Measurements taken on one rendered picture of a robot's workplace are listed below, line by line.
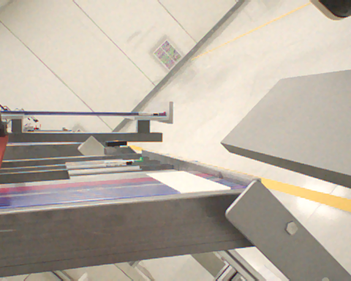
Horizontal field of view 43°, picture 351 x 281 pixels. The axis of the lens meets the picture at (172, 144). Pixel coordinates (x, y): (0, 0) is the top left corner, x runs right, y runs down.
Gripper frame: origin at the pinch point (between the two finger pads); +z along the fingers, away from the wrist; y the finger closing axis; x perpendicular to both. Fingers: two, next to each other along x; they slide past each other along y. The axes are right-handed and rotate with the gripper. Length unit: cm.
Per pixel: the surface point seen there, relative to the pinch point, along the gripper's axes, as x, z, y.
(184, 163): 32.7, 2.2, 20.1
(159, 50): 233, -123, -758
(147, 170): 27.7, 3.3, 12.3
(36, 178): 6.6, 4.9, -19.1
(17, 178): 2.3, 4.2, -19.1
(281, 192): 108, 37, -91
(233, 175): 33, 2, 42
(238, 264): 56, 38, -21
